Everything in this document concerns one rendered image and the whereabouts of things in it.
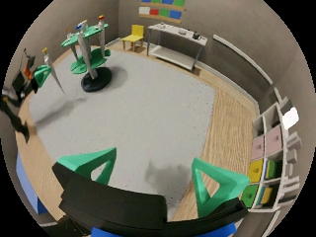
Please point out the grey pipette with blue button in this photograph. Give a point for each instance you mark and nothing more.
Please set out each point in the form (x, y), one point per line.
(83, 48)

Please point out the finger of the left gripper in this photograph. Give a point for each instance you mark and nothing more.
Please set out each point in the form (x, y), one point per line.
(37, 75)
(40, 68)

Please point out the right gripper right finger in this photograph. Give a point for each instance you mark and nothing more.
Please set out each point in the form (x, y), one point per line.
(231, 185)

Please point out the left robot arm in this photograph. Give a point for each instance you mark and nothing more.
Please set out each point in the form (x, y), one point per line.
(15, 98)

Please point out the grey pipette with red button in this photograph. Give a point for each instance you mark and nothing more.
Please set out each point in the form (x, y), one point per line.
(102, 36)

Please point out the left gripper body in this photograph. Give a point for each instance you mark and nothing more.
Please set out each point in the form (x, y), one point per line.
(32, 80)

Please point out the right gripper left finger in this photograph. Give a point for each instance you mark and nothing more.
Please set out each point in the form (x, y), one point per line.
(85, 164)

